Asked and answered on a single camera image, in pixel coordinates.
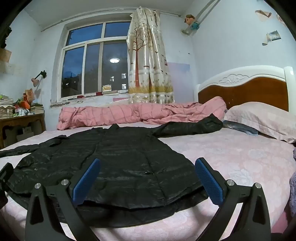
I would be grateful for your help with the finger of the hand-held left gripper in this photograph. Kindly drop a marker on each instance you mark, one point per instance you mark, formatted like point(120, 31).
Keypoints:
point(6, 172)

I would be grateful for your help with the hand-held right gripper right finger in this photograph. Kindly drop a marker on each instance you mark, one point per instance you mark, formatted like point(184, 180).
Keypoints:
point(209, 183)

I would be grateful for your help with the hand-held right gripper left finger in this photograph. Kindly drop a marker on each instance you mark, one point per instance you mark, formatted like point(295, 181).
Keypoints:
point(86, 183)

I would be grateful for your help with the black down coat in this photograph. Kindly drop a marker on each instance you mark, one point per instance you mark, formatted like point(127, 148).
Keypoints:
point(127, 157)

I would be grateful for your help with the wooden desk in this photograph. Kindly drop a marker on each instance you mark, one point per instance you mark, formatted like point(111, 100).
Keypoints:
point(23, 119)

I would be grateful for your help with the blue cloth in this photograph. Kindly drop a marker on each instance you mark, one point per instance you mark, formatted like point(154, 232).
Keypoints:
point(242, 128)

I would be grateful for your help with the tall stack of books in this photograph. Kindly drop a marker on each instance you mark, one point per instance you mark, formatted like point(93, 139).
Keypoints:
point(5, 107)

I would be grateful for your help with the low stack of books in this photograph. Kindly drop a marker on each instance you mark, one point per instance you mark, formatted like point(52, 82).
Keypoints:
point(37, 110)

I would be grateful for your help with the orange toy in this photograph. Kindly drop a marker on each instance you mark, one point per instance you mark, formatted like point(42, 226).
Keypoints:
point(24, 104)

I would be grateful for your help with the pink checked quilt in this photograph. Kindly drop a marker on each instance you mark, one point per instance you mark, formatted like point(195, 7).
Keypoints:
point(104, 113)

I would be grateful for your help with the orange bag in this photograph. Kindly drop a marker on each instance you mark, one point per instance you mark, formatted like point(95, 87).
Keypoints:
point(29, 95)

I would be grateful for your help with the pink pillow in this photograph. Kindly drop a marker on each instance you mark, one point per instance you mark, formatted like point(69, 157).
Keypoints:
point(261, 120)

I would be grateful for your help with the white and wooden headboard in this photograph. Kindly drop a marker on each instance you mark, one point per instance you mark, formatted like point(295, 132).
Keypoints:
point(249, 90)

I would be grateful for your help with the white framed window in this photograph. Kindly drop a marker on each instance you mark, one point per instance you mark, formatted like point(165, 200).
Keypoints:
point(92, 69)

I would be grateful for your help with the tree print curtain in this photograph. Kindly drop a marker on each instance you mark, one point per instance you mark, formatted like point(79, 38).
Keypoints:
point(148, 58)

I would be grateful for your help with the small doll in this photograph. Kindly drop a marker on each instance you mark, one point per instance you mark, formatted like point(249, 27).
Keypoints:
point(190, 20)

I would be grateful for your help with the pink wall lamp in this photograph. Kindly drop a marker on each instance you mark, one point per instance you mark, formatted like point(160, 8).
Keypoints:
point(35, 82)

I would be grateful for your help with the pale purple wall poster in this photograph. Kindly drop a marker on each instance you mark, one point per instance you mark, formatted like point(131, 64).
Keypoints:
point(180, 78)

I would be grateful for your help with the brown wall paper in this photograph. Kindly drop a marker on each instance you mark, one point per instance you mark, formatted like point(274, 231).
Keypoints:
point(4, 55)

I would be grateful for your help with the wall photo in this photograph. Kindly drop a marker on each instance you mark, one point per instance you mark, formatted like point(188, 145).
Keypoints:
point(272, 37)

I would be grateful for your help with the white wall pipe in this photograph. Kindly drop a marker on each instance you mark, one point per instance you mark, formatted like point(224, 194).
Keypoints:
point(204, 12)

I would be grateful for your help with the peeling wall paper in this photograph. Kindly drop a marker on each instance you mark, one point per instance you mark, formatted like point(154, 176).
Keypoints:
point(263, 14)

